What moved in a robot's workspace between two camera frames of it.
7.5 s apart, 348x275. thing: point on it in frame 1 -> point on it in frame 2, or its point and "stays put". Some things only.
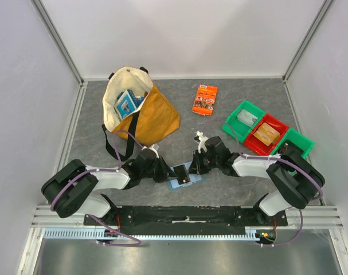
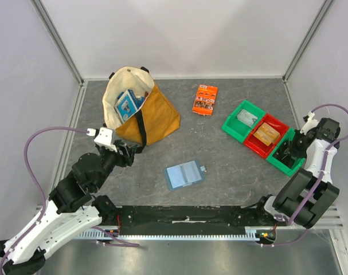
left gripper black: (165, 173) -> (128, 158)
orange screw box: (204, 99) stays put
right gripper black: (196, 161) -> (294, 147)
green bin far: (237, 128) stays put
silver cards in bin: (247, 117) stays put
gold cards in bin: (266, 133) stays put
